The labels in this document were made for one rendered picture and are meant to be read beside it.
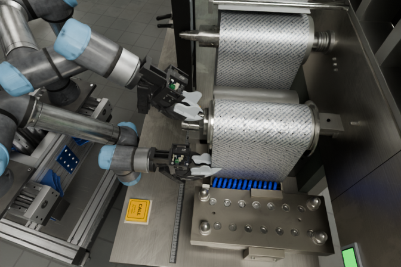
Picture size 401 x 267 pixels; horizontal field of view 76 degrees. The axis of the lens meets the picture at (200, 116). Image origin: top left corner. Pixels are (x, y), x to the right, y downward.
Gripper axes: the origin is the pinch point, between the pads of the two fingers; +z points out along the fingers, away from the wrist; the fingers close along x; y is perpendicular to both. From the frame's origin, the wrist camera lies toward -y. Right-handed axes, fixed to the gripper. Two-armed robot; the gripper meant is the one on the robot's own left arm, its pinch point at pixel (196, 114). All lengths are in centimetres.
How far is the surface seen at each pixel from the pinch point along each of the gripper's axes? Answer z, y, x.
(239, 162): 17.9, -1.7, -6.7
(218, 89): 6.8, 0.6, 12.9
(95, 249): 32, -139, -19
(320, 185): 80, -10, 6
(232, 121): 4.9, 8.2, -3.6
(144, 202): 8.9, -37.9, -13.8
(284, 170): 30.6, 4.5, -6.8
